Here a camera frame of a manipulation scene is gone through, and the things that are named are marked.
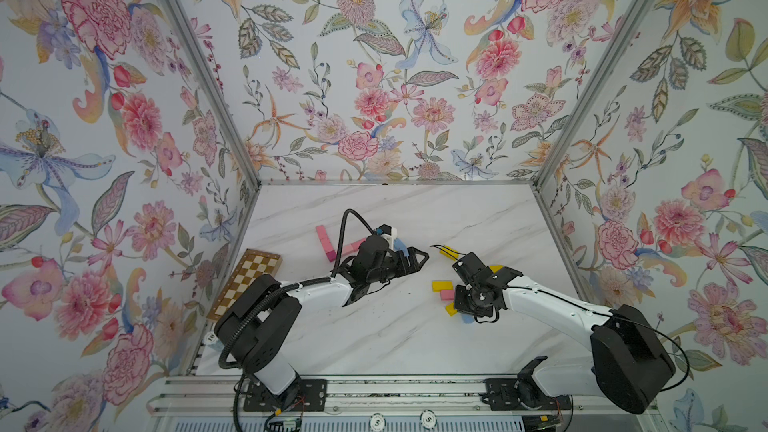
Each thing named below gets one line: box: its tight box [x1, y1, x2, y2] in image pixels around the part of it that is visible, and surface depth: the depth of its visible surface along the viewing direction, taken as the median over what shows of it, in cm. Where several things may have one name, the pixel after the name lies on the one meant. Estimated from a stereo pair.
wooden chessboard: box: [207, 248, 283, 322], surface depth 97 cm
